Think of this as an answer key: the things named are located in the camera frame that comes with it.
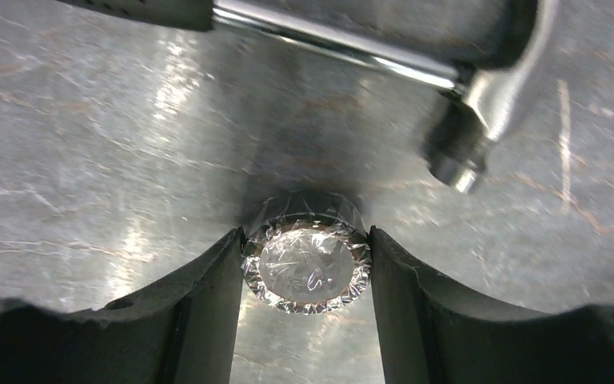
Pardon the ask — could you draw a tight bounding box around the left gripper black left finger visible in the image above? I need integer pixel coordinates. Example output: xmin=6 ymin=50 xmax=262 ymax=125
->
xmin=0 ymin=229 xmax=243 ymax=383

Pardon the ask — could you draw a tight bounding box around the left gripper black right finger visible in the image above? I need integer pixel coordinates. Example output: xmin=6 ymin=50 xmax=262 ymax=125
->
xmin=369 ymin=228 xmax=614 ymax=383

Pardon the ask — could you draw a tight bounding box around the claw hammer black handle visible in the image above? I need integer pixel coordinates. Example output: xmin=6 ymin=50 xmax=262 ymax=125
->
xmin=78 ymin=1 xmax=561 ymax=194

